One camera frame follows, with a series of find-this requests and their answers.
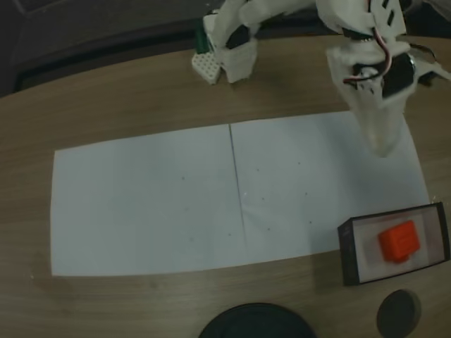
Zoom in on orange square block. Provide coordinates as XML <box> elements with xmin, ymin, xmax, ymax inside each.
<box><xmin>377</xmin><ymin>218</ymin><xmax>421</xmax><ymax>263</ymax></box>

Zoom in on brown box white inside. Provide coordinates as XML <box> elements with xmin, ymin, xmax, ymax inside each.
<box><xmin>337</xmin><ymin>201</ymin><xmax>451</xmax><ymax>287</ymax></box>

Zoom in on white paper sheet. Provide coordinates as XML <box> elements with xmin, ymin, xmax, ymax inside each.
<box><xmin>229</xmin><ymin>111</ymin><xmax>433</xmax><ymax>262</ymax></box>
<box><xmin>50</xmin><ymin>123</ymin><xmax>247</xmax><ymax>277</ymax></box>

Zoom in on green clamp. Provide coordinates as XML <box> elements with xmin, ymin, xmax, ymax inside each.
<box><xmin>195</xmin><ymin>23</ymin><xmax>213</xmax><ymax>55</ymax></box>

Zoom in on dark round table grommet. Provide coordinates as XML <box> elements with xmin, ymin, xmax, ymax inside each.
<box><xmin>376</xmin><ymin>289</ymin><xmax>424</xmax><ymax>337</ymax></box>

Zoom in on black round object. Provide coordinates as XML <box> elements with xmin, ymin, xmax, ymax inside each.
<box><xmin>197</xmin><ymin>301</ymin><xmax>317</xmax><ymax>338</ymax></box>

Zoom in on black cable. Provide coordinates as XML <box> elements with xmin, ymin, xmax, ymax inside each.
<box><xmin>408</xmin><ymin>42</ymin><xmax>438</xmax><ymax>61</ymax></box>

